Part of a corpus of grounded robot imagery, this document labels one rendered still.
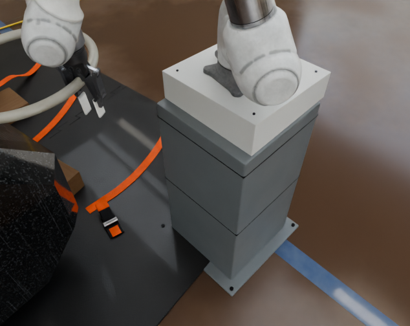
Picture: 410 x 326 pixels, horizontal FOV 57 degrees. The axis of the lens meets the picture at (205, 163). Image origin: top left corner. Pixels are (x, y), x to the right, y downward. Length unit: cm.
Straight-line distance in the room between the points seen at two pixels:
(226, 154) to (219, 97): 17
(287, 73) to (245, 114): 24
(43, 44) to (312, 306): 145
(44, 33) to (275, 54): 48
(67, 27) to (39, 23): 5
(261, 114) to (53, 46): 56
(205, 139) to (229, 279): 79
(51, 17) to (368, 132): 205
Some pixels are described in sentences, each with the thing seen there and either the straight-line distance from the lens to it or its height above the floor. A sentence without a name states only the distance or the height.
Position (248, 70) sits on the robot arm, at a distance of 88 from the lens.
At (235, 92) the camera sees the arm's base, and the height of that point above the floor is 93.
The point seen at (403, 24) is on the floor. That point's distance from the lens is 377.
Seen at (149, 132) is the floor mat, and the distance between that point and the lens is 233.
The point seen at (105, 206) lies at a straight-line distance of 195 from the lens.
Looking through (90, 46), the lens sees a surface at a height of 98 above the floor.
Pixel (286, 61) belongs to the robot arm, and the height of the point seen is 115.
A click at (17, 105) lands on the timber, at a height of 9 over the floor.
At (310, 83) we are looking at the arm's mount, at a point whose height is 91.
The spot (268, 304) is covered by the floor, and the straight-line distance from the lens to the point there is 176.
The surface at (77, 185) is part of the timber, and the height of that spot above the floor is 6.
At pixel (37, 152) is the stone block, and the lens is 144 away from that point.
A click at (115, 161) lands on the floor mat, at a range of 220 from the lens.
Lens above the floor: 162
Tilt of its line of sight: 49 degrees down
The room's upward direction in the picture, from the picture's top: straight up
